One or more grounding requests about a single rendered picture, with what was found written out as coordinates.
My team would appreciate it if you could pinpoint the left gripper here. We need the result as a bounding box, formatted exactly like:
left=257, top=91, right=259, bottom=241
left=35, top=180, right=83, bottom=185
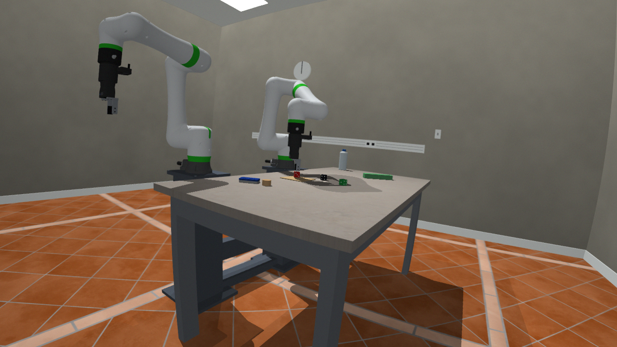
left=287, top=122, right=312, bottom=171

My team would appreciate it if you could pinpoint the white plastic bottle with blue cap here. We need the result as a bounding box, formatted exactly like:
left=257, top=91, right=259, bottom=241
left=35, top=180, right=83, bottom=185
left=338, top=149, right=348, bottom=170

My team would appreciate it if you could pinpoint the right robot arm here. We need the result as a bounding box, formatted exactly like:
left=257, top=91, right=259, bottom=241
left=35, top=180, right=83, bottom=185
left=98, top=12, right=213, bottom=174

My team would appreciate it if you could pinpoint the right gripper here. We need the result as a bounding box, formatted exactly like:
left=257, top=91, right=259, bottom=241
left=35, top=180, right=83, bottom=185
left=98, top=48, right=132, bottom=115

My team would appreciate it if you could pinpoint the tan flat mat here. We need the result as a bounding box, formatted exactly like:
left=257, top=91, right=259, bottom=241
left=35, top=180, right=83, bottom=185
left=280, top=176, right=315, bottom=182

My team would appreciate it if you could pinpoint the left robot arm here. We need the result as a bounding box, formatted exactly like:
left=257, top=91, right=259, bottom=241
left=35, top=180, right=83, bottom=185
left=257, top=77, right=328, bottom=169

